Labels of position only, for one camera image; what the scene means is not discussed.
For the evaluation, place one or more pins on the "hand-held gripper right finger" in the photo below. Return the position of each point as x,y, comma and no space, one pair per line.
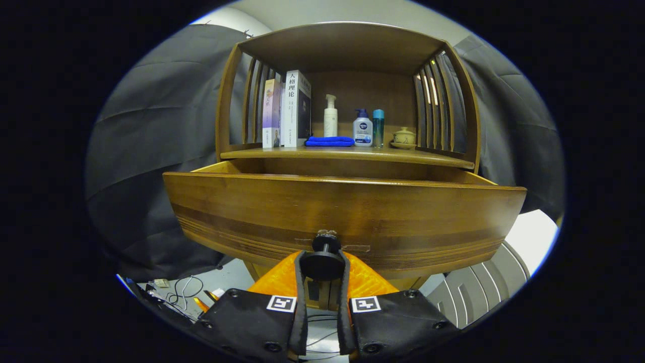
342,312

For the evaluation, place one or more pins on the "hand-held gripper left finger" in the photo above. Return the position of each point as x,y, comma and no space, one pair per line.
301,302

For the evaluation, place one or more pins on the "black round drawer knob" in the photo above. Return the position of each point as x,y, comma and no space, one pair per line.
322,264

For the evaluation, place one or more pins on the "brown wooden drawer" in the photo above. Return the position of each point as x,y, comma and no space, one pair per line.
352,212

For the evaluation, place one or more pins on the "brown wooden countertop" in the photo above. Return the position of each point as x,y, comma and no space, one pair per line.
383,154

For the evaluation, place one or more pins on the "brown wooden cabinet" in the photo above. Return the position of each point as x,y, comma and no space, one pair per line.
363,96

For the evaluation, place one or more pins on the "blue folded cloth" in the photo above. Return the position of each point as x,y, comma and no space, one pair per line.
327,141

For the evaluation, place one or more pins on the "white bottle with blue cap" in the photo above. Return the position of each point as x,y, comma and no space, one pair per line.
363,131

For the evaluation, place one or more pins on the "white pump bottle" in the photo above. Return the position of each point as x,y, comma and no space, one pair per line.
330,121

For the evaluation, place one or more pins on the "beige lidded teacup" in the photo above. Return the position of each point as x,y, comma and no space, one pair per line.
404,137

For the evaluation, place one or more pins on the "teal slim bottle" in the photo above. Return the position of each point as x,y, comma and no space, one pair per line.
378,128

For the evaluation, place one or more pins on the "white and black book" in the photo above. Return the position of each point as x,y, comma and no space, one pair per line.
291,111

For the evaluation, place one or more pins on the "purple book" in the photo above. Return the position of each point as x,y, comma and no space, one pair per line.
271,111

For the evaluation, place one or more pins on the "white appliance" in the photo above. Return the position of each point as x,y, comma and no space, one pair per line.
529,234

